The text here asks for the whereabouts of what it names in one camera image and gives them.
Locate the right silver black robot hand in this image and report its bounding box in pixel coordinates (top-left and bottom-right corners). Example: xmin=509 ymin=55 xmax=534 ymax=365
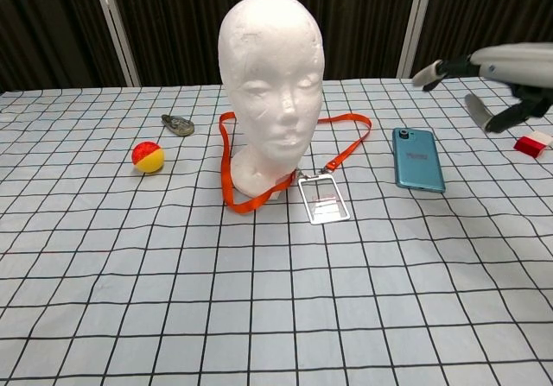
xmin=411 ymin=42 xmax=553 ymax=135

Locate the orange lanyard with badge holder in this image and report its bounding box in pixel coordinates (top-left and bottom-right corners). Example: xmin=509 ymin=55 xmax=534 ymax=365
xmin=219 ymin=111 xmax=372 ymax=226

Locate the white foam mannequin head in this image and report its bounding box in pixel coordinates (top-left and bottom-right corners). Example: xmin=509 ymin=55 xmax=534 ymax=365
xmin=217 ymin=0 xmax=326 ymax=200

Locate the black curtain panel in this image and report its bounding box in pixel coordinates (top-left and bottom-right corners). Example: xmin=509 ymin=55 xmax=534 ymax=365
xmin=0 ymin=0 xmax=130 ymax=93
xmin=410 ymin=0 xmax=553 ymax=79
xmin=274 ymin=0 xmax=421 ymax=81
xmin=106 ymin=0 xmax=260 ymax=87

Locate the red and white eraser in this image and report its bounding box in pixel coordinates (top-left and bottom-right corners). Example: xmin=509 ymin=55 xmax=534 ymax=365
xmin=512 ymin=130 xmax=553 ymax=159

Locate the light blue smartphone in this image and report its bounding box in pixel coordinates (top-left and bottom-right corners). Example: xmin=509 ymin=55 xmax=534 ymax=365
xmin=391 ymin=127 xmax=447 ymax=194

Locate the light blue checkered tablecloth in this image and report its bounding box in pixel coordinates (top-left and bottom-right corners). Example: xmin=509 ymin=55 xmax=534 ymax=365
xmin=0 ymin=74 xmax=553 ymax=386

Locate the red and yellow ball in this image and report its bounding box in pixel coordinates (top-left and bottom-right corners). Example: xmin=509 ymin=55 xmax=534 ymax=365
xmin=131 ymin=141 xmax=166 ymax=174

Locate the white metal screen post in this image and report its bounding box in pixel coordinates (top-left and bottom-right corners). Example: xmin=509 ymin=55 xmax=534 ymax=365
xmin=89 ymin=0 xmax=142 ymax=87
xmin=396 ymin=0 xmax=435 ymax=79

